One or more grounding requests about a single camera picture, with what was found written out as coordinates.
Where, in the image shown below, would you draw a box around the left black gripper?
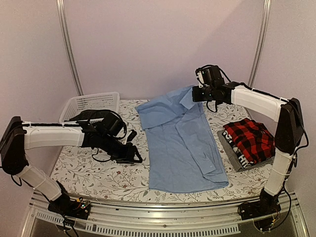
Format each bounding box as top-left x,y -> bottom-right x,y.
100,134 -> 143,164

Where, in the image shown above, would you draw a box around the light blue long sleeve shirt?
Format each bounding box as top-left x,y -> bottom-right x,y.
135,86 -> 229,194

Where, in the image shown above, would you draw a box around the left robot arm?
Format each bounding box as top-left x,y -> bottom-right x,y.
0,109 -> 143,214

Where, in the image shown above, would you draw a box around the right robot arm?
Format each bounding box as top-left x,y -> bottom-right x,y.
192,65 -> 307,215

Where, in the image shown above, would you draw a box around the white plastic basket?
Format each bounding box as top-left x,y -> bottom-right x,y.
59,92 -> 120,123

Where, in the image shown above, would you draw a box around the dark shirt in basket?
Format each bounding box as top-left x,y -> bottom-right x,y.
67,110 -> 110,121

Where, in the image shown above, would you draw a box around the floral table mat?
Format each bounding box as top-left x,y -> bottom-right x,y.
50,100 -> 272,203

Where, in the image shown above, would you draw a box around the red black plaid shirt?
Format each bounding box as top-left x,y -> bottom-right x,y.
223,118 -> 276,164

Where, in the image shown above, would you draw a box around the black shirt white letters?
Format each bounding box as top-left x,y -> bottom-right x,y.
219,130 -> 254,172

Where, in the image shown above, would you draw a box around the grey folded shirt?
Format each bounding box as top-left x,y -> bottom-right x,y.
217,130 -> 274,172

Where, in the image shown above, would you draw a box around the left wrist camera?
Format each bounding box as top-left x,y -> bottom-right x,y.
126,129 -> 137,142

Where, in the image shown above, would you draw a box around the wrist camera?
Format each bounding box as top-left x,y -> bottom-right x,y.
195,68 -> 205,88
126,129 -> 137,142

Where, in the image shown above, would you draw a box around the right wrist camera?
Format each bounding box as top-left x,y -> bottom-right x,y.
195,68 -> 205,88

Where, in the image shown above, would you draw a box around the aluminium front rail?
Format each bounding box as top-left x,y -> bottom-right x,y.
21,192 -> 312,237

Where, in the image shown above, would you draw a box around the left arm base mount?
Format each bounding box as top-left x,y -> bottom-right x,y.
48,191 -> 91,220

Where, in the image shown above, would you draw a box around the right aluminium post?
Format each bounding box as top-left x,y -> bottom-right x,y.
248,0 -> 272,87

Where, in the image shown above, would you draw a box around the aluminium post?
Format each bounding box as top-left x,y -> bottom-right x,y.
248,0 -> 272,87
56,0 -> 83,96

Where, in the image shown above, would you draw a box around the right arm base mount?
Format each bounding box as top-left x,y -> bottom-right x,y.
237,189 -> 281,232

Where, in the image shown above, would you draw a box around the left aluminium post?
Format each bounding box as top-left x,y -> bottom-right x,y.
56,0 -> 83,96

